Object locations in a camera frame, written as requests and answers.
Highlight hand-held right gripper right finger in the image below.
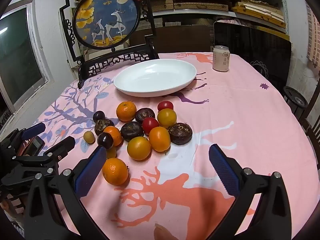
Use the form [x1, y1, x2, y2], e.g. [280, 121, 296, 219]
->
[209, 144, 293, 240]

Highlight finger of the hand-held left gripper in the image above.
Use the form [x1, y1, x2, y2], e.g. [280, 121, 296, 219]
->
[21, 123, 46, 140]
[41, 136, 76, 168]

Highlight white framed window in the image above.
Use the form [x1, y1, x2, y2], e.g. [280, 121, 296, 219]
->
[0, 0, 54, 117]

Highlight small mandarin orange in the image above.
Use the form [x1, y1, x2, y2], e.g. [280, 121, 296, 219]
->
[103, 126, 123, 147]

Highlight deer picture screen black frame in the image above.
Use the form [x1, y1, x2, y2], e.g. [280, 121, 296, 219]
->
[59, 0, 159, 89]

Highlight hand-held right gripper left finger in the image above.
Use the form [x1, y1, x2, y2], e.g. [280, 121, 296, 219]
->
[24, 145, 108, 240]

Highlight white oval plate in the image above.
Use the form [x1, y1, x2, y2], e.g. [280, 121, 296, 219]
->
[114, 59, 197, 98]

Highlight person's right hand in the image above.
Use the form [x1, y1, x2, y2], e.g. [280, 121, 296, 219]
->
[154, 224, 179, 240]

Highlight red cherry tomato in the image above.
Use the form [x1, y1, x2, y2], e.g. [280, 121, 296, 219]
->
[142, 117, 160, 135]
[157, 101, 174, 112]

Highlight pink printed tablecloth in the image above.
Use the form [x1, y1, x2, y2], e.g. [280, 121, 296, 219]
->
[0, 52, 320, 240]

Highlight tan longan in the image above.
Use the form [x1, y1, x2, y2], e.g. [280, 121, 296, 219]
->
[83, 131, 95, 144]

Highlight dark brown water chestnut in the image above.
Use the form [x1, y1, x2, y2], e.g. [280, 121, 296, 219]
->
[135, 108, 155, 123]
[94, 119, 115, 136]
[168, 122, 193, 145]
[121, 121, 144, 142]

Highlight orange cherry tomato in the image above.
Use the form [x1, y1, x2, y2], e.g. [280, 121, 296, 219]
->
[127, 136, 151, 161]
[148, 126, 171, 152]
[157, 108, 177, 128]

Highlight pink drink can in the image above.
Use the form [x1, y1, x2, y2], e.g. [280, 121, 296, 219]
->
[212, 45, 230, 72]

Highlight large mandarin orange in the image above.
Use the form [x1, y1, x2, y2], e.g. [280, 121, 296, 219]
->
[102, 158, 129, 186]
[116, 101, 137, 122]

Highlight black round stool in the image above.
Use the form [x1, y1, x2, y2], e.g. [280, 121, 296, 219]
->
[283, 86, 309, 115]

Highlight dark wooden chair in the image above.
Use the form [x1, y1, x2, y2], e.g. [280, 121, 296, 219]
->
[299, 80, 320, 170]

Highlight stack of yellow wooden boxes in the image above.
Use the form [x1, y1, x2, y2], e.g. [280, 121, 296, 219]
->
[231, 1, 287, 28]

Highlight brown wooden cabinet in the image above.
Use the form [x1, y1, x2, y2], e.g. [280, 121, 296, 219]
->
[130, 25, 213, 53]

